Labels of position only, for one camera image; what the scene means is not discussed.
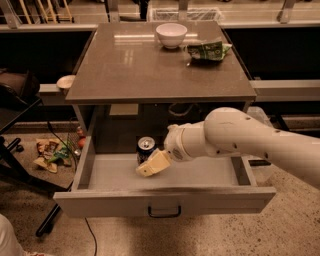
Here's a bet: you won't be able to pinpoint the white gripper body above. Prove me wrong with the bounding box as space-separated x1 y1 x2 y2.
164 125 187 162

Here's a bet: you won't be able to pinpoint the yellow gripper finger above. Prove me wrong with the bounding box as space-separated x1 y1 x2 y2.
136 149 171 177

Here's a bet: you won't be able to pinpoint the blue pepsi can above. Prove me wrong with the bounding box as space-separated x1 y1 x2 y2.
136 136 156 164

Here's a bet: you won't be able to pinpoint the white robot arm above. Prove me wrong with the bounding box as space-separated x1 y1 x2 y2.
136 107 320 189

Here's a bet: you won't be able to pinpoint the grey open drawer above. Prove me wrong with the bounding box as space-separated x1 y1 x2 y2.
53 103 277 219

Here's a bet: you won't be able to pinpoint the grey counter cabinet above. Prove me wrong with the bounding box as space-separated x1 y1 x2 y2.
65 21 258 134

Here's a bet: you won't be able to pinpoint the clear plastic storage bin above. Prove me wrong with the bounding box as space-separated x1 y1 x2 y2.
246 106 278 184

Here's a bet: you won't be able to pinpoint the green chip bag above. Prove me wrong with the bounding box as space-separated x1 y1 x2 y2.
185 41 232 61

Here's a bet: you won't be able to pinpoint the white bowl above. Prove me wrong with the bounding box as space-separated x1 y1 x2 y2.
156 23 187 49

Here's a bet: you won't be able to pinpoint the snack bags on floor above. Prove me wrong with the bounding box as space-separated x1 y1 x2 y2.
34 139 72 173

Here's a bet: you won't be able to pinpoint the black chair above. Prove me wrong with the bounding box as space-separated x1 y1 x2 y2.
0 68 69 238

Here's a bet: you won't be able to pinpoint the white trouser leg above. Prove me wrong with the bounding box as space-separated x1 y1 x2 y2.
0 213 54 256

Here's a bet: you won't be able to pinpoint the black drawer handle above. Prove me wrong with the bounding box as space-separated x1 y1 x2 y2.
147 206 182 219

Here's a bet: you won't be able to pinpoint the wire basket with fruit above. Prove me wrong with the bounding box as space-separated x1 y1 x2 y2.
67 126 86 159

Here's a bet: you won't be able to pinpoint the black floor cable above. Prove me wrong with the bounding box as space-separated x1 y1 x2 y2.
46 120 99 256

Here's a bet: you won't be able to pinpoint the white wire basket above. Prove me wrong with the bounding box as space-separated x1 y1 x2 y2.
147 7 223 22

